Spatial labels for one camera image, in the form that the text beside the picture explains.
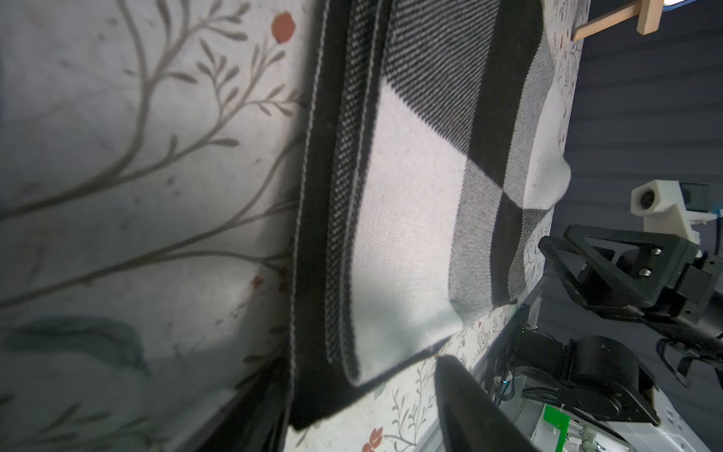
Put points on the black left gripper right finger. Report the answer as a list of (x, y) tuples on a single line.
[(469, 419)]

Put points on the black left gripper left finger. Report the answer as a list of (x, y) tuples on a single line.
[(259, 422)]

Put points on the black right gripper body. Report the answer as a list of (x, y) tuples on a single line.
[(688, 316)]

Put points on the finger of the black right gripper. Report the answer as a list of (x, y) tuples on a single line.
[(659, 263)]

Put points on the grey black checked scarf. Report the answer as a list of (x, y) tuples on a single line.
[(432, 157)]

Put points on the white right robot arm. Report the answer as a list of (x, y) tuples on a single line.
[(599, 379)]

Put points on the wooden easel stand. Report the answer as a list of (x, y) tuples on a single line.
[(648, 12)]

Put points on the blue framed whiteboard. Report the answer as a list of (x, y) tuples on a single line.
[(669, 5)]

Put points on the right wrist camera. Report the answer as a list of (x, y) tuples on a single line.
[(672, 208)]

